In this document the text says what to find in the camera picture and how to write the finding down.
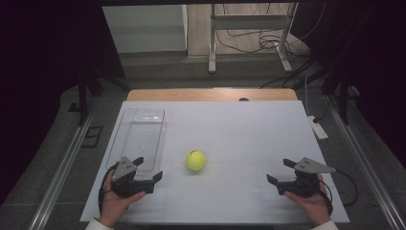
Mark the yellow-green tennis ball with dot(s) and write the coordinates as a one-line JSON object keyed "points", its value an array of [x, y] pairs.
{"points": [[195, 160]]}

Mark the person's right hand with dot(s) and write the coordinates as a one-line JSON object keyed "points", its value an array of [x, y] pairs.
{"points": [[311, 206]]}

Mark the dark curtain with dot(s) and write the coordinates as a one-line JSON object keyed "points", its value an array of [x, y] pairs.
{"points": [[376, 64], [38, 64]]}

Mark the person's left hand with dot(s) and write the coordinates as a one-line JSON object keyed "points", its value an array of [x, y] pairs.
{"points": [[115, 202]]}

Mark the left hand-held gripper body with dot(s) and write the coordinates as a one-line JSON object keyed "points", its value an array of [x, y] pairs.
{"points": [[127, 187]]}

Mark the clear plastic container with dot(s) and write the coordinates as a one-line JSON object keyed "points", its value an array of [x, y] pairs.
{"points": [[140, 137]]}

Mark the black stand leg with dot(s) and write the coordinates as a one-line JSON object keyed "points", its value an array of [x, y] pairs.
{"points": [[83, 99], [343, 99]]}

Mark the white table mat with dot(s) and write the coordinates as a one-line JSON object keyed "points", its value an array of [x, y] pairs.
{"points": [[239, 134]]}

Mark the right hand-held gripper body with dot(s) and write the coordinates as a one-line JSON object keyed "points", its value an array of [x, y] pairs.
{"points": [[301, 185]]}

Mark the black rectangular floor frame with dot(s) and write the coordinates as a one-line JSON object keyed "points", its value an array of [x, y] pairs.
{"points": [[92, 136]]}

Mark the white cabinet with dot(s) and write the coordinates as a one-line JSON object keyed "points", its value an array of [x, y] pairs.
{"points": [[145, 28]]}

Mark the aluminium floor rail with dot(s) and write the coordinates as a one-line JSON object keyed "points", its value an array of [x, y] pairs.
{"points": [[60, 179], [367, 166]]}

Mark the grey metal stand frame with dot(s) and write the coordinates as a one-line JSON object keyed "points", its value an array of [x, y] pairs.
{"points": [[249, 22]]}

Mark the white power strip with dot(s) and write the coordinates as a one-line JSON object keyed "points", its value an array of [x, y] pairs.
{"points": [[319, 129]]}

